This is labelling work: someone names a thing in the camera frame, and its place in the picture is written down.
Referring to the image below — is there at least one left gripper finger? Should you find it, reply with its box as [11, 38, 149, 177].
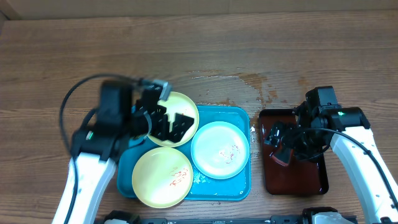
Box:
[169, 113, 195, 143]
[149, 105, 170, 141]

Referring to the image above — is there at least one yellow plate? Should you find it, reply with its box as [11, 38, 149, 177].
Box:
[149, 91, 200, 147]
[132, 147, 193, 208]

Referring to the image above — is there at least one red black sponge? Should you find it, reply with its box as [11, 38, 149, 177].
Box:
[270, 146, 293, 166]

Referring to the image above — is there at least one light blue plate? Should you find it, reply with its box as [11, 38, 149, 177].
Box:
[191, 121, 249, 179]

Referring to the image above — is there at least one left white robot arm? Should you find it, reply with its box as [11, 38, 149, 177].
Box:
[52, 80, 195, 223]

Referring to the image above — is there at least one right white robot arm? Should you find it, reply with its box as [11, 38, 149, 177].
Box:
[259, 86, 397, 223]

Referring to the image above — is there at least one dark red water tray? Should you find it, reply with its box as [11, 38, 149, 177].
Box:
[259, 109, 329, 196]

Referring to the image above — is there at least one teal plastic tray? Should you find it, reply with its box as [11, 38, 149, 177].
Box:
[116, 105, 251, 201]

